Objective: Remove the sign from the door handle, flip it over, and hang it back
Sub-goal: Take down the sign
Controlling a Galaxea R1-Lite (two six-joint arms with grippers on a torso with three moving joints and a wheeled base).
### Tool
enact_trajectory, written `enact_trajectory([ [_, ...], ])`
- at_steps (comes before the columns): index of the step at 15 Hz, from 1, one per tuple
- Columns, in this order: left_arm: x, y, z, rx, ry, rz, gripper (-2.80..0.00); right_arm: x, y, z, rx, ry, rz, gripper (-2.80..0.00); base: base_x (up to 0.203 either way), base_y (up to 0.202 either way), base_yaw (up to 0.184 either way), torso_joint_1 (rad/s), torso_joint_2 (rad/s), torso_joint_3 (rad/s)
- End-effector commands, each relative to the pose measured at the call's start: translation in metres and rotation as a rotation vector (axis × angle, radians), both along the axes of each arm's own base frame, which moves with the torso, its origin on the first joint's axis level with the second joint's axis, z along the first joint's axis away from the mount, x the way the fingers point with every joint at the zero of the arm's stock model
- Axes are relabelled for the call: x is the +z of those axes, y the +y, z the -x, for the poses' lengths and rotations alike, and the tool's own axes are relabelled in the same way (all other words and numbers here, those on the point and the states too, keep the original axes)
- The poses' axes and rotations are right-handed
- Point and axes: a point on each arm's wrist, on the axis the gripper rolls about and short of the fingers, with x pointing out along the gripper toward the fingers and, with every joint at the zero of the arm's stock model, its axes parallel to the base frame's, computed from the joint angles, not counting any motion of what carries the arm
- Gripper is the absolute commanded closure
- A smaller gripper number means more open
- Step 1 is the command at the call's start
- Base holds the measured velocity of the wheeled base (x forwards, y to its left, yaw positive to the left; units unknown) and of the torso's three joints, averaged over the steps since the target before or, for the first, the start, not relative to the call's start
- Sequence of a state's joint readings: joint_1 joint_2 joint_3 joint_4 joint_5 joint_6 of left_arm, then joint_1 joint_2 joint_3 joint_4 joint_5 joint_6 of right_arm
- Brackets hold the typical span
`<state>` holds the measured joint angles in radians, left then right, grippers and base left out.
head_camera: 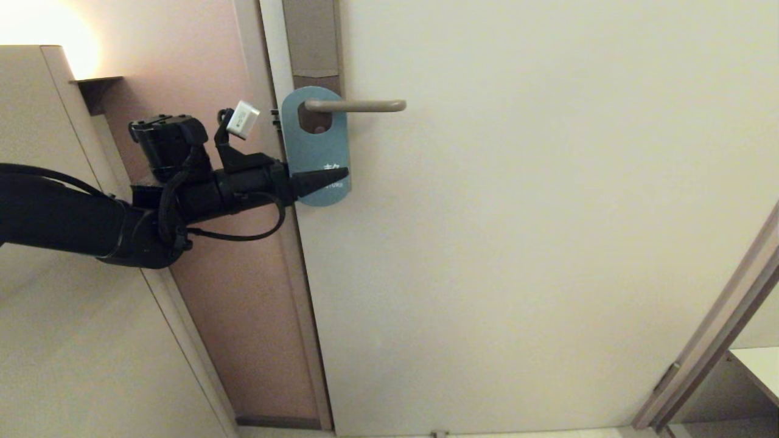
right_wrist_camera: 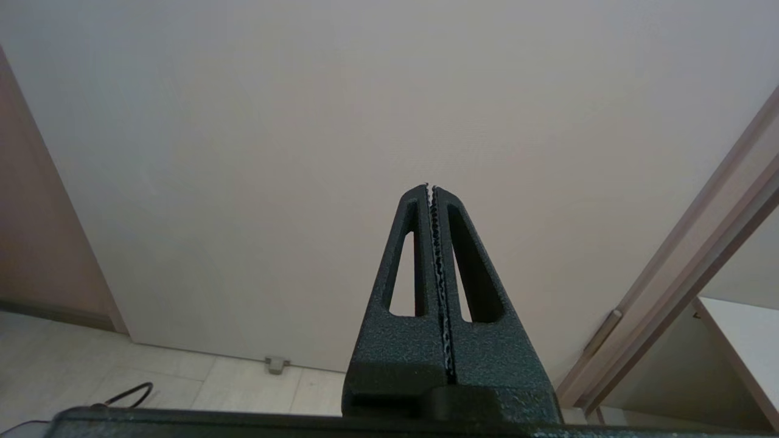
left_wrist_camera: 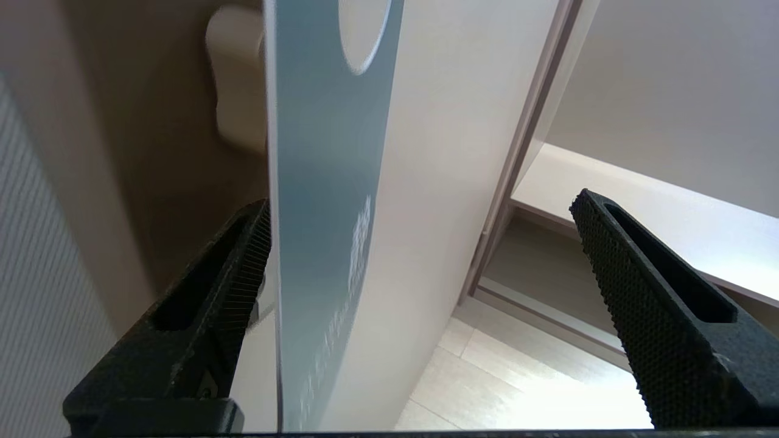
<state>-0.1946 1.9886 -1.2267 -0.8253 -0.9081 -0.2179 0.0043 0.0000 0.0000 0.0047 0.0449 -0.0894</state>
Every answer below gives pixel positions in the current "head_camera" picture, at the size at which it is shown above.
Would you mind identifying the blue and white door hanger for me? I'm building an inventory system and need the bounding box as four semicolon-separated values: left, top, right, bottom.
281;86;351;207

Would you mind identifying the bronze door lock plate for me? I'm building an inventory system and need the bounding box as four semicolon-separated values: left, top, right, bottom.
282;0;345;133

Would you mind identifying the white room door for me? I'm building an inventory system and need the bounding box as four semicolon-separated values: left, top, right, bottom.
260;0;779;437

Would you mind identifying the beige cabinet panel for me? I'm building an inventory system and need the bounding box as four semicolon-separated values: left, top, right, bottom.
0;45;238;438

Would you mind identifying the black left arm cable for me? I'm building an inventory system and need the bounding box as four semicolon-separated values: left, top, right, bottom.
159;146;287;242

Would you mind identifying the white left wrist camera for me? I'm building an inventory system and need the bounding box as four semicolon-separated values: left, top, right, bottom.
226;101;260;141

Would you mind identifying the beige metal door handle lever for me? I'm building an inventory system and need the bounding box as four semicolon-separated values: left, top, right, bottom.
304;99;407;114

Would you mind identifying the dark wall lamp fixture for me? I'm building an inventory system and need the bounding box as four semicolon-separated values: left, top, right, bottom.
72;76;124;116

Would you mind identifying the small metal frame hinge plate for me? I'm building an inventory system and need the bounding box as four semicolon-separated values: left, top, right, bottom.
654;363;681;395

